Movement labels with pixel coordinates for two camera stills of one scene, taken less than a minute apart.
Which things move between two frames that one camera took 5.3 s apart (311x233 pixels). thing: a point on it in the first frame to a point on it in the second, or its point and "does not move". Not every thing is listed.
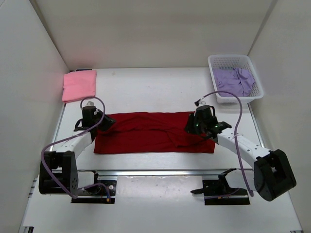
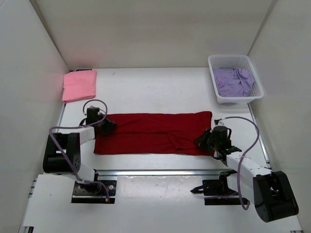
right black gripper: (189, 127) to (201, 141)
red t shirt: (150, 133) does not move
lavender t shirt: (237, 81) does not move
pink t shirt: (78, 85) does not move
